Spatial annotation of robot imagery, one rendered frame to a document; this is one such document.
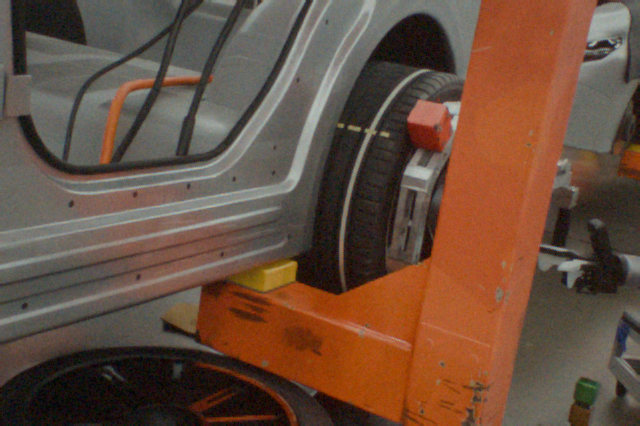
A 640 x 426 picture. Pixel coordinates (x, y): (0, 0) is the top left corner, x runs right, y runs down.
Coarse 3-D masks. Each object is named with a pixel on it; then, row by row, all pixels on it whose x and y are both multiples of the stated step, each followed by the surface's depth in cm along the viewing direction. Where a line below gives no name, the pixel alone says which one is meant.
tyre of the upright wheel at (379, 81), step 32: (384, 64) 232; (352, 96) 217; (384, 96) 216; (416, 96) 213; (448, 96) 224; (352, 128) 211; (384, 128) 209; (352, 160) 209; (384, 160) 206; (320, 192) 211; (352, 192) 207; (384, 192) 206; (320, 224) 213; (352, 224) 209; (384, 224) 211; (320, 256) 216; (352, 256) 211; (320, 288) 224; (352, 288) 218
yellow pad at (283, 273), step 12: (276, 264) 203; (288, 264) 205; (240, 276) 200; (252, 276) 199; (264, 276) 197; (276, 276) 201; (288, 276) 206; (252, 288) 199; (264, 288) 198; (276, 288) 202
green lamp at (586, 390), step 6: (582, 378) 186; (588, 378) 186; (576, 384) 184; (582, 384) 183; (588, 384) 183; (594, 384) 184; (600, 384) 185; (576, 390) 184; (582, 390) 183; (588, 390) 183; (594, 390) 182; (576, 396) 184; (582, 396) 184; (588, 396) 183; (594, 396) 183; (588, 402) 183; (594, 402) 183
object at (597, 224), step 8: (592, 224) 208; (600, 224) 207; (592, 232) 208; (600, 232) 206; (592, 240) 210; (600, 240) 207; (608, 240) 208; (600, 248) 208; (608, 248) 208; (600, 256) 210; (608, 256) 209; (608, 264) 209
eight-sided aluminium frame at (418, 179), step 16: (448, 144) 209; (416, 160) 208; (432, 160) 207; (416, 176) 205; (432, 176) 205; (400, 192) 207; (416, 192) 207; (400, 208) 208; (416, 208) 206; (400, 224) 208; (416, 224) 206; (400, 240) 210; (416, 240) 207; (400, 256) 210; (416, 256) 210
